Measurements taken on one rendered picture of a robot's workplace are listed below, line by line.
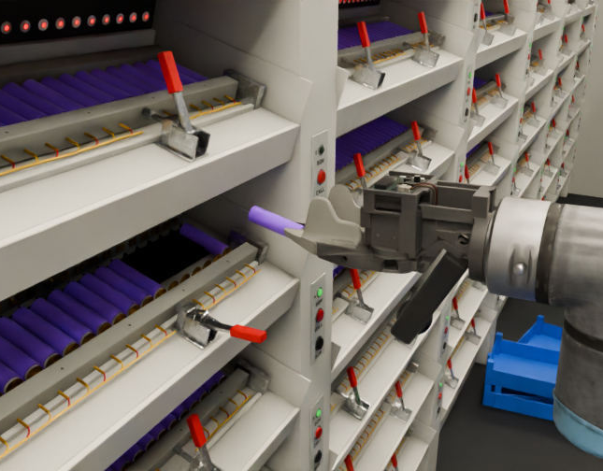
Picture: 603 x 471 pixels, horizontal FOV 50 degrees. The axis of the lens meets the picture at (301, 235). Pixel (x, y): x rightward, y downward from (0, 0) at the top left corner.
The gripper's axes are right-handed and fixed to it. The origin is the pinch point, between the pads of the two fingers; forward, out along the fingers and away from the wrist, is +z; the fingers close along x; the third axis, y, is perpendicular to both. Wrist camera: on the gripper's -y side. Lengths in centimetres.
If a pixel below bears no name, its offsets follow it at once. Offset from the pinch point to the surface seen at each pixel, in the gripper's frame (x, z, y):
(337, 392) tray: -32, 11, -43
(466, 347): -125, 10, -84
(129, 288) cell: 12.8, 13.1, -3.2
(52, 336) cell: 23.1, 12.8, -3.4
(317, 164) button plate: -10.5, 3.1, 5.0
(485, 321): -146, 9, -84
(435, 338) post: -77, 6, -54
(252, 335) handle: 11.9, -0.9, -5.8
